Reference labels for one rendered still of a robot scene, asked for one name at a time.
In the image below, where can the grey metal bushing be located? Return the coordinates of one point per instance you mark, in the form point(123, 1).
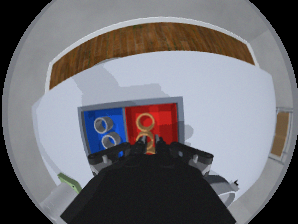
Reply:
point(106, 142)
point(98, 124)

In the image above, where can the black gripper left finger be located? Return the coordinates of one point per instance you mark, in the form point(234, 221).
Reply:
point(106, 157)

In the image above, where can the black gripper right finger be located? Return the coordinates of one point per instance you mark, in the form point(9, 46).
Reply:
point(191, 156)

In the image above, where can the bronze bushing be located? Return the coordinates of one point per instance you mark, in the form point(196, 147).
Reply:
point(141, 127)
point(151, 150)
point(148, 133)

